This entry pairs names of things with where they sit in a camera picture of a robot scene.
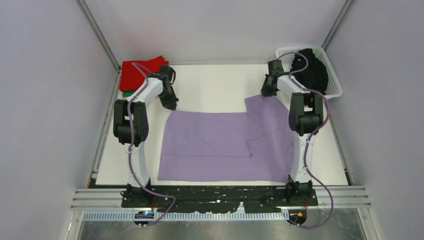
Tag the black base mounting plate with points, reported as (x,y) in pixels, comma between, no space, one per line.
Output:
(213,199)

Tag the white plastic basket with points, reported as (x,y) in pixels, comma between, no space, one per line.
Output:
(334,88)

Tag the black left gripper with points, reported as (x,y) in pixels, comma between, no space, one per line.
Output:
(171,104)

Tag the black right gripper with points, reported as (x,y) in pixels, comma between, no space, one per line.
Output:
(264,91)

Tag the black t-shirt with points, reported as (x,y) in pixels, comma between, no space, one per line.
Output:
(315,76)

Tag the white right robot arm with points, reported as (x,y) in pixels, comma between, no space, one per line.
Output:
(306,115)

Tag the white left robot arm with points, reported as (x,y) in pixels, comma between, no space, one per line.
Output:
(131,127)

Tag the lavender t-shirt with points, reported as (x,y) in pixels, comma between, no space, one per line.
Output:
(255,145)

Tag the red folded t-shirt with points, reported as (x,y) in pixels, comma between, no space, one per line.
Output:
(132,79)

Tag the white slotted cable duct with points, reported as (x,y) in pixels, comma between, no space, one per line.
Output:
(149,215)

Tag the aluminium corner post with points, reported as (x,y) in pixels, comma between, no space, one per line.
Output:
(92,22)
(339,20)

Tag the green folded t-shirt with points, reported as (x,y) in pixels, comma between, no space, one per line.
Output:
(128,93)

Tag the left aluminium corner post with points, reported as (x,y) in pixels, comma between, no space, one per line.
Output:
(92,22)

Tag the right aluminium corner post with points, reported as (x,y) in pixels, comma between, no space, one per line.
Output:
(339,20)

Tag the aluminium front rail frame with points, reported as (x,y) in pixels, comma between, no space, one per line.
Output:
(344,197)

